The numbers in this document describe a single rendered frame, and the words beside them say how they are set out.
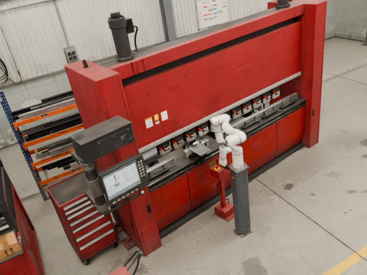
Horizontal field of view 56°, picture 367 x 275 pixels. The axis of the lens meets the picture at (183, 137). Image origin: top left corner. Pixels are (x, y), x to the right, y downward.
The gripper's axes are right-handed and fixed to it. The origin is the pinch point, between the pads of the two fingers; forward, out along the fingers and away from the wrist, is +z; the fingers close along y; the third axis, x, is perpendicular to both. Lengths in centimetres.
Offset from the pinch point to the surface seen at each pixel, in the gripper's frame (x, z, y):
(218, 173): -14.9, -2.2, 5.7
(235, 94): 65, -67, -33
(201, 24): 354, -43, -376
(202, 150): -14.3, -24.3, -21.1
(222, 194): -7.2, 38.4, 3.9
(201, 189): -19.5, 37.3, -22.8
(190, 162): -28.9, -11.0, -29.0
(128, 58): -72, -154, -60
